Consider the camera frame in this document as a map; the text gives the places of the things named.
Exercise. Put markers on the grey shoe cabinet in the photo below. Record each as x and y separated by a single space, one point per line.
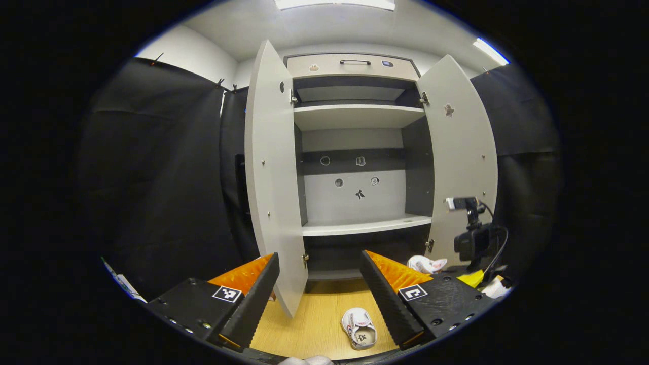
355 116

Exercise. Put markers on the white shoe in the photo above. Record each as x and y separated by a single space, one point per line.
357 327
423 263

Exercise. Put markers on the grey cabinet door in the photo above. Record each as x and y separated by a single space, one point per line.
274 177
464 152

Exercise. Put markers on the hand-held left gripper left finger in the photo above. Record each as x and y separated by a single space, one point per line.
253 299

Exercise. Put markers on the large ceiling light panel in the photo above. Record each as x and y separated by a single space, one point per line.
334 4

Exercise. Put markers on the beige cabinet drawer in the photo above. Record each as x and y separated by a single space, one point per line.
329 67

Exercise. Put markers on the black backdrop cloth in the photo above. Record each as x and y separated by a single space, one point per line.
152 177

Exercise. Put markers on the narrow ceiling light panel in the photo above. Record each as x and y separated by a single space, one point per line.
491 50

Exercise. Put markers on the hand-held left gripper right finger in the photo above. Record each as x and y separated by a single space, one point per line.
388 304

